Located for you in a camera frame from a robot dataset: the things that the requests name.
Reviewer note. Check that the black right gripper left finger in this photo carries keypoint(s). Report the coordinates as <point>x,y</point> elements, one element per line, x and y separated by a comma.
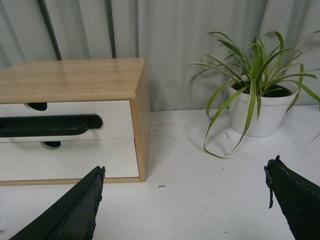
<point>73,216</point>

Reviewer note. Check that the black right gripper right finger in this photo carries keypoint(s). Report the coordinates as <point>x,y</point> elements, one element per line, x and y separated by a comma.
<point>298,198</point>

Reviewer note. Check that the black drawer handle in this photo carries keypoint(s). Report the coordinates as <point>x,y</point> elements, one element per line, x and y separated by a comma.
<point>50,125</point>

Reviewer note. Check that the white drawer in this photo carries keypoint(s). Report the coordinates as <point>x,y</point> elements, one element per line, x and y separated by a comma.
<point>72,160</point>
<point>116,119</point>

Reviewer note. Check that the wooden drawer cabinet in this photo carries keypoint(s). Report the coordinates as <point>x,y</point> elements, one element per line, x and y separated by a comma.
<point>121,79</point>

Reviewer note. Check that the white plant pot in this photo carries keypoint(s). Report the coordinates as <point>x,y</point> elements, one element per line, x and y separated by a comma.
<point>272,111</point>

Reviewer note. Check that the green spider plant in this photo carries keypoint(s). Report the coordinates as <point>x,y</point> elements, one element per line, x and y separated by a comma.
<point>254,71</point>

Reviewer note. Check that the grey curtain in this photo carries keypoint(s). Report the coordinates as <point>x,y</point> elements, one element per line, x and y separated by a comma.
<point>172,35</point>

